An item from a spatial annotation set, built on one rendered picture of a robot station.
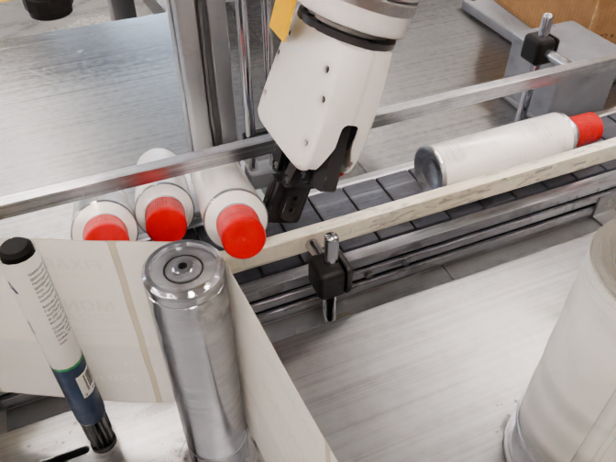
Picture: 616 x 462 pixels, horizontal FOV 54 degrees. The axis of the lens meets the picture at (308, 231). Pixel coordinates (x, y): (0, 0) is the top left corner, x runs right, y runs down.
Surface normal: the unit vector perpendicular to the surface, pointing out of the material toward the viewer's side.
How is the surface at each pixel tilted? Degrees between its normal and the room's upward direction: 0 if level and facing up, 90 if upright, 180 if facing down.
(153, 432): 0
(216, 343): 90
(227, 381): 90
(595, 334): 87
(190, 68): 90
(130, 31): 0
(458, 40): 0
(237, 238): 68
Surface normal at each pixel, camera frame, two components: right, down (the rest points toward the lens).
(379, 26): 0.33, 0.60
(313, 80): -0.81, 0.01
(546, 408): -0.97, 0.15
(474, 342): 0.00, -0.73
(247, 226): 0.23, 0.36
